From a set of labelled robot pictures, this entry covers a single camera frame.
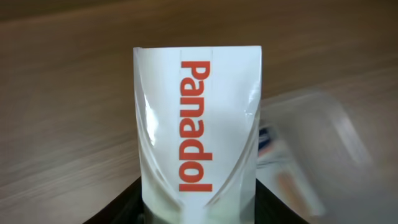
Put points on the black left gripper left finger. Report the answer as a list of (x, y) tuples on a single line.
[(126, 208)]

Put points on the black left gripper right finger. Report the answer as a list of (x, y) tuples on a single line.
[(269, 209)]

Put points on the white Hansaplast box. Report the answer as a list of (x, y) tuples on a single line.
[(280, 173)]

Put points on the white Panadol box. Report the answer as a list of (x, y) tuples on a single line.
[(198, 114)]

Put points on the clear plastic container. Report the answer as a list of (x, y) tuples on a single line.
[(346, 150)]

